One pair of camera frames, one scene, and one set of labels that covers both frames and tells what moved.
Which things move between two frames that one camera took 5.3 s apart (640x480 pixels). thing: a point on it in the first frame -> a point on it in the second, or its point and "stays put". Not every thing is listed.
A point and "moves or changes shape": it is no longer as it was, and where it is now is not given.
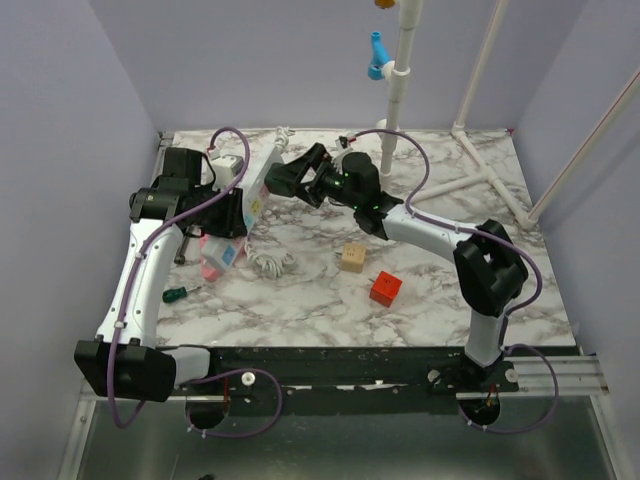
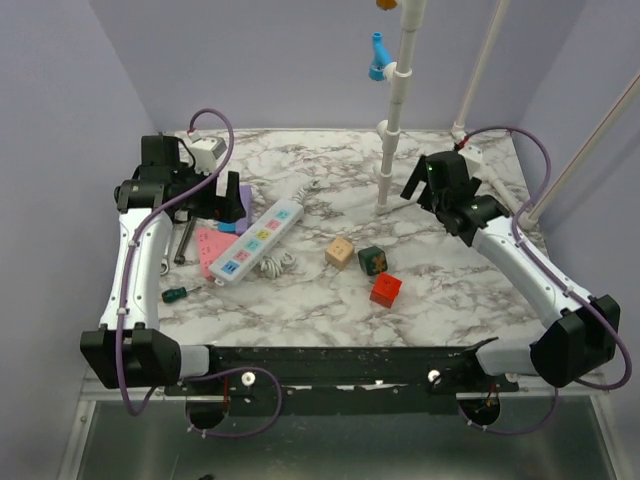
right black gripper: (310, 192) -> (419, 174)
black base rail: (346, 381) stays put
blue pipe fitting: (379, 56) stays put
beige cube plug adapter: (353, 257) -> (339, 252)
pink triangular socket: (219, 255) stays put
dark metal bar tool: (180, 258) stays put
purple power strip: (240, 251) moves or changes shape
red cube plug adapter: (385, 288) stays put
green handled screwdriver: (176, 293) stays put
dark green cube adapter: (281, 179) -> (373, 260)
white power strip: (254, 192) -> (238, 257)
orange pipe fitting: (384, 4) stays put
